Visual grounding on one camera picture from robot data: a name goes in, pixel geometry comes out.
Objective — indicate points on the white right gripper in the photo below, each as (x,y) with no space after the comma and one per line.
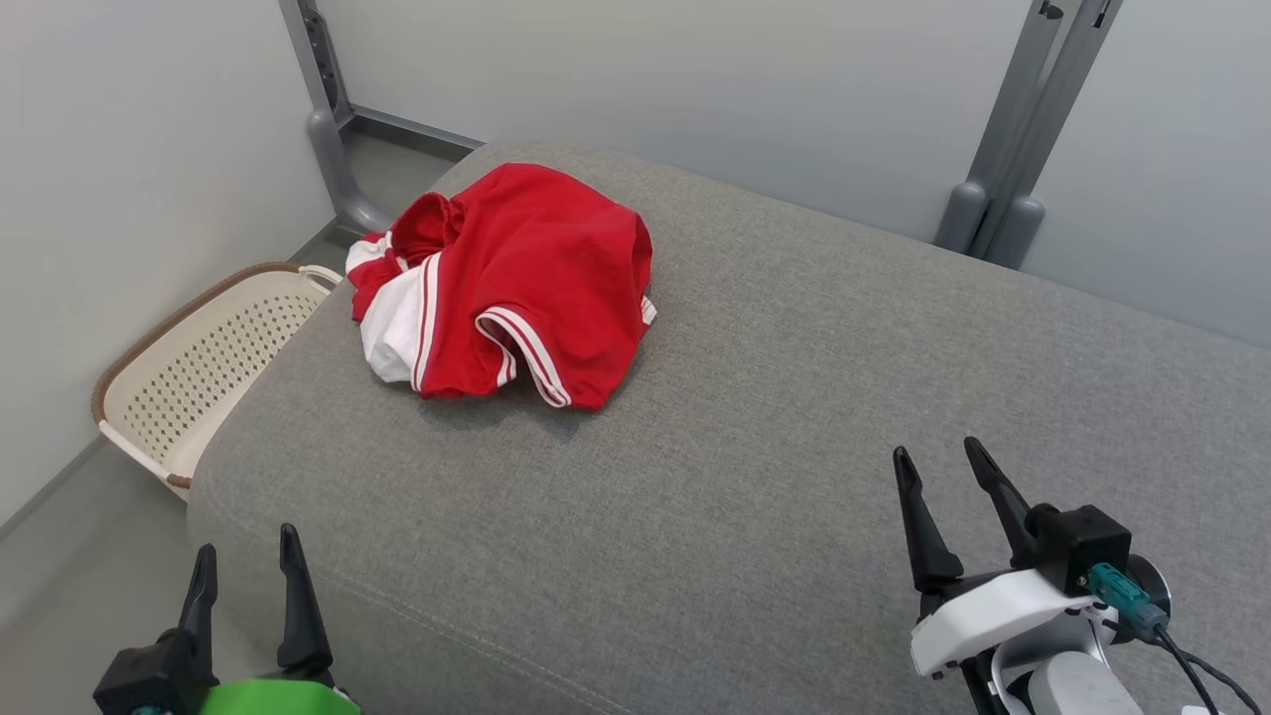
(993,616)

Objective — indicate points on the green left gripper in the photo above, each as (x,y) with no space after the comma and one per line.
(278,699)

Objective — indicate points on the red Bulls basketball jersey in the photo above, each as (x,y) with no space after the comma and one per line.
(546,268)

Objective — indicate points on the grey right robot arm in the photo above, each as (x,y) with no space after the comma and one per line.
(1072,685)

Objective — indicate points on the cream perforated laundry basket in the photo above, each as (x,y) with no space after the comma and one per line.
(189,377)

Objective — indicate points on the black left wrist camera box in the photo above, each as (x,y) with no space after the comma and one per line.
(149,675)

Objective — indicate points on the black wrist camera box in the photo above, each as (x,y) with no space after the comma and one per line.
(1082,546)
(149,675)

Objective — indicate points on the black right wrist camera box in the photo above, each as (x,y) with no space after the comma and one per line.
(1082,546)

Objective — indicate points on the grey double partition post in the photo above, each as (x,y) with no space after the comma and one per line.
(1013,149)

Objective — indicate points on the grey single partition post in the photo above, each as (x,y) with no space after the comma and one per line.
(333,149)

